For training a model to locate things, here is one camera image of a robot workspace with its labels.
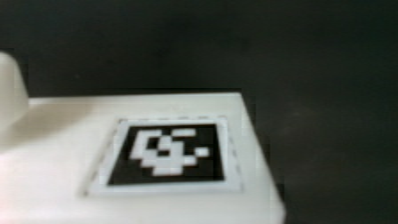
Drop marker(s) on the white drawer tray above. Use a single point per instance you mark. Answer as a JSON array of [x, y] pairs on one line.
[[131, 159]]

